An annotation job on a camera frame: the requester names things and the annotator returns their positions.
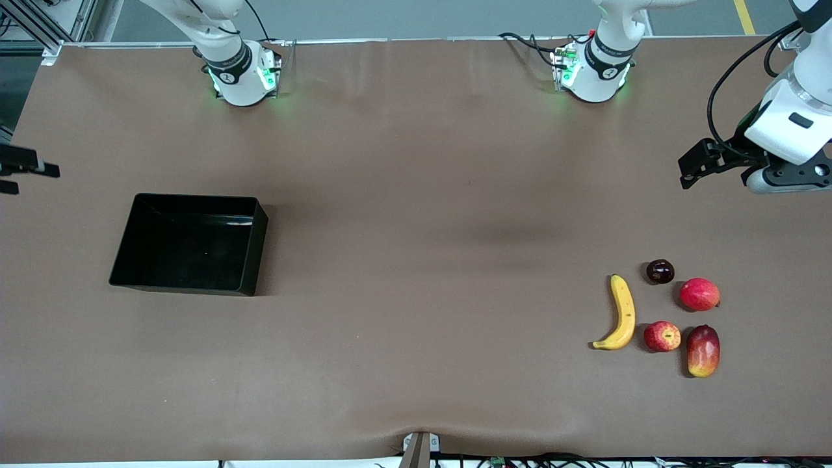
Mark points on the small red yellow apple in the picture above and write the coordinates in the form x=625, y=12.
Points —
x=662, y=337

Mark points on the dark purple plum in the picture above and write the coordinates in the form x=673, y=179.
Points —
x=660, y=272

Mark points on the aluminium frame corner post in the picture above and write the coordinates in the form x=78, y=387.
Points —
x=786, y=40

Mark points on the yellow banana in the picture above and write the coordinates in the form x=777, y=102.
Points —
x=625, y=312

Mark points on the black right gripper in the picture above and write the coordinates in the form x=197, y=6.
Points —
x=19, y=161

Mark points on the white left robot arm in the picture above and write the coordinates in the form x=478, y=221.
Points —
x=598, y=65

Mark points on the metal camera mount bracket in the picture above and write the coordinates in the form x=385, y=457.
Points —
x=419, y=450

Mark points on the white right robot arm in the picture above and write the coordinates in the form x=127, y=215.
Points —
x=227, y=65

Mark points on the yellow floor tape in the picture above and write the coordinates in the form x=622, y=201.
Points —
x=745, y=16

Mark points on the brown table cover mat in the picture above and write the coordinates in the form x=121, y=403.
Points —
x=390, y=338

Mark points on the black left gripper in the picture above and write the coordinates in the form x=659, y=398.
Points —
x=739, y=147

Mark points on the round red peach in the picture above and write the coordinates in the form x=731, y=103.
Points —
x=699, y=294

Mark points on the black plastic box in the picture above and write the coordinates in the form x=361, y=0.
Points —
x=188, y=247

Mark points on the aluminium frame with diagonal struts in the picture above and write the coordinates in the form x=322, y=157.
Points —
x=39, y=23

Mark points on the red yellow mango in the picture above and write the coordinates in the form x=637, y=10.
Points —
x=702, y=351

